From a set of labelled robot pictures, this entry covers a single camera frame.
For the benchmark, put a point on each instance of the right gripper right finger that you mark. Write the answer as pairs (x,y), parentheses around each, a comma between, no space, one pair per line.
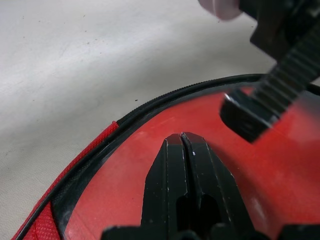
(215,180)

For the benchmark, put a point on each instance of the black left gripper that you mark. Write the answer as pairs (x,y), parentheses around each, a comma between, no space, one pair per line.
(277,25)

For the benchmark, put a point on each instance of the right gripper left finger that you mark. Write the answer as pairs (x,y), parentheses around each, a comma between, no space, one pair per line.
(162,180)

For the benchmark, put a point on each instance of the red table tennis paddle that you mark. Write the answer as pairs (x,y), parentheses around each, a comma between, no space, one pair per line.
(120,180)

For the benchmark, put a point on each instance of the black red paddle case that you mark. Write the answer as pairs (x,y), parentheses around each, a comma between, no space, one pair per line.
(42,225)

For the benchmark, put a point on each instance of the pale pink object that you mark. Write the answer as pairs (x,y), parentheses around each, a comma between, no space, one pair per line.
(220,8)

